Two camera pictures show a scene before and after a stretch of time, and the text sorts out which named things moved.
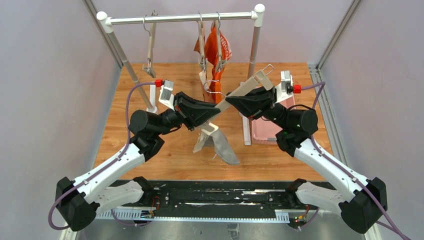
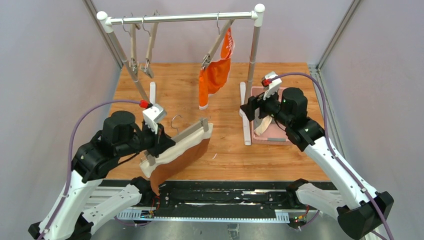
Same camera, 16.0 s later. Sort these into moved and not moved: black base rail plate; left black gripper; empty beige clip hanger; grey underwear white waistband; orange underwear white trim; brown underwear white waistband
Moved: orange underwear white trim; grey underwear white waistband; left black gripper; brown underwear white waistband
Not moved: empty beige clip hanger; black base rail plate
